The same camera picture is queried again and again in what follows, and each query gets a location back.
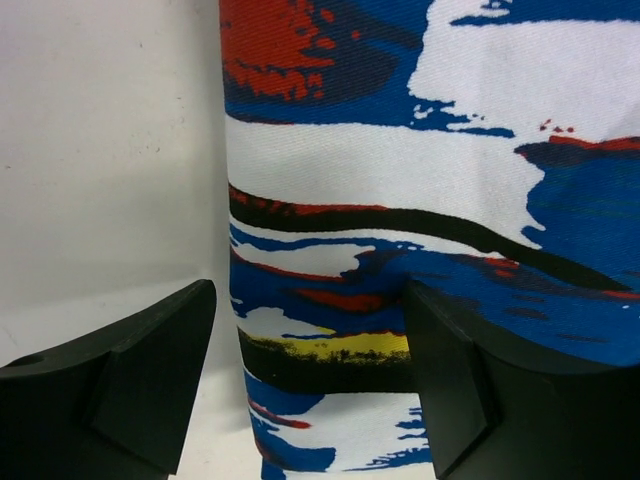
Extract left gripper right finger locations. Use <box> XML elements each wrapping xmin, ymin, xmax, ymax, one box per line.
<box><xmin>402</xmin><ymin>281</ymin><xmax>639</xmax><ymax>479</ymax></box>

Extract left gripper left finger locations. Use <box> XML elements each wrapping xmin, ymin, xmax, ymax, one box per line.
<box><xmin>1</xmin><ymin>280</ymin><xmax>216</xmax><ymax>480</ymax></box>

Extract blue patterned trousers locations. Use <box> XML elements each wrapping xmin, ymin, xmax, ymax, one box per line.
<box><xmin>219</xmin><ymin>1</ymin><xmax>639</xmax><ymax>479</ymax></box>

